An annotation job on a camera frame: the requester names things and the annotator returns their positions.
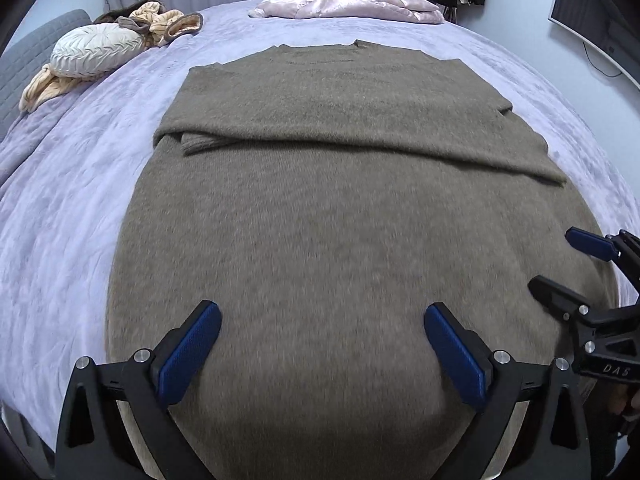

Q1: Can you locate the white round pleated pillow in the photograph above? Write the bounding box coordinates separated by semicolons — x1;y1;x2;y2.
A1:
50;26;147;79

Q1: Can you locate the beige plush garment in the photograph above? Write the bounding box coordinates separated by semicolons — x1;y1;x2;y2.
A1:
19;1;204;113

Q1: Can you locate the wall-mounted monitor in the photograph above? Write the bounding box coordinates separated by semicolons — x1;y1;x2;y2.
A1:
547;0;640;78

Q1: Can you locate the brown fur item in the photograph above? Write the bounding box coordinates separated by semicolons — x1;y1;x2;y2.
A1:
94;0;161;23

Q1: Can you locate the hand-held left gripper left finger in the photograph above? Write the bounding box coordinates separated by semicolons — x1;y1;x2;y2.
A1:
54;300;223;480

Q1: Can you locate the olive knit sweater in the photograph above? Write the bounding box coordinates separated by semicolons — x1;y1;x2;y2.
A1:
105;40;621;480

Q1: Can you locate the lavender plush blanket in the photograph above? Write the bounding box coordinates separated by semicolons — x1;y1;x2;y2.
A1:
0;0;640;461

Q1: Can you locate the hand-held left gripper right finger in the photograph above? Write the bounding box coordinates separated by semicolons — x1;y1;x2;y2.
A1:
423;302;593;480

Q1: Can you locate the grey quilted headboard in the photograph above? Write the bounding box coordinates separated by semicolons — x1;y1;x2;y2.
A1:
0;9;93;141

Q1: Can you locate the pink quilted jacket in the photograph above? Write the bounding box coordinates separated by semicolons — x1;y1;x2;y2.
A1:
248;0;446;25

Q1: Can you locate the black monitor cable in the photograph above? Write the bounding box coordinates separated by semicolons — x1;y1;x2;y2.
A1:
582;40;623;79

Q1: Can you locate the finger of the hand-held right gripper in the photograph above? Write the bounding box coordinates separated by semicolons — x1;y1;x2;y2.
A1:
565;226;640;288
528;275;611;328

